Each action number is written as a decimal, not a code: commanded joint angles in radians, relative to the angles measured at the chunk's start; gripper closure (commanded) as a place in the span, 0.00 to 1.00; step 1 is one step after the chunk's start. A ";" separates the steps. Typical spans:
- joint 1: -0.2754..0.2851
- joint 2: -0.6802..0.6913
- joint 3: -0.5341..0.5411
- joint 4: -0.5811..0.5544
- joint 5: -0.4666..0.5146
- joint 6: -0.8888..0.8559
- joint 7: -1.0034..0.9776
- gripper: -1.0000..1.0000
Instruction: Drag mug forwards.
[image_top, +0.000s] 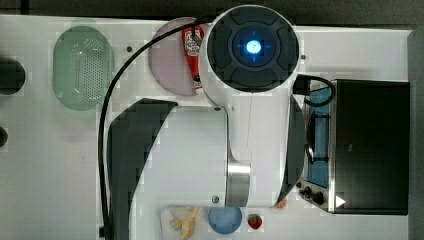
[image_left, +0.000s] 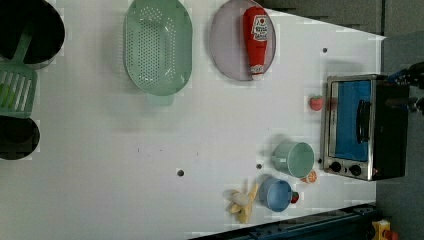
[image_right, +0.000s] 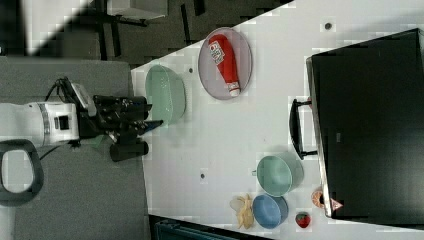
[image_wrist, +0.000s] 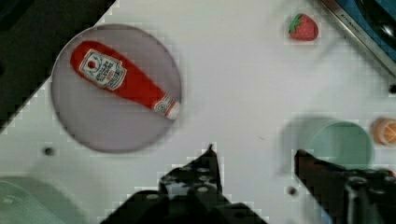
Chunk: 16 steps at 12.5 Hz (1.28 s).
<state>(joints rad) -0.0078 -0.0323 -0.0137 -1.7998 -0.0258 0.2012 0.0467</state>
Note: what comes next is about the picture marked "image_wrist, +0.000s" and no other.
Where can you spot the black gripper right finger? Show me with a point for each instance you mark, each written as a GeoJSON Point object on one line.
{"type": "Point", "coordinates": [349, 196]}

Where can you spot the toy orange slice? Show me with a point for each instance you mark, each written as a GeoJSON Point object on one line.
{"type": "Point", "coordinates": [384, 131]}

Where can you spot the green mug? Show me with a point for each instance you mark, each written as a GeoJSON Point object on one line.
{"type": "Point", "coordinates": [342, 142]}

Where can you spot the red ketchup bottle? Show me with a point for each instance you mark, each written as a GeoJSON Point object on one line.
{"type": "Point", "coordinates": [111, 71]}

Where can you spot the toy strawberry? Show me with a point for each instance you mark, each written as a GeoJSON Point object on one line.
{"type": "Point", "coordinates": [303, 28]}

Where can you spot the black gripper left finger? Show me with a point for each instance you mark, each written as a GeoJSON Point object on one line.
{"type": "Point", "coordinates": [191, 194]}

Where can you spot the grey round plate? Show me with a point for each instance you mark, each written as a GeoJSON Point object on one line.
{"type": "Point", "coordinates": [101, 120]}

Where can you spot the green colander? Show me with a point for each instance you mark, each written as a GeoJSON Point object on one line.
{"type": "Point", "coordinates": [24, 200]}

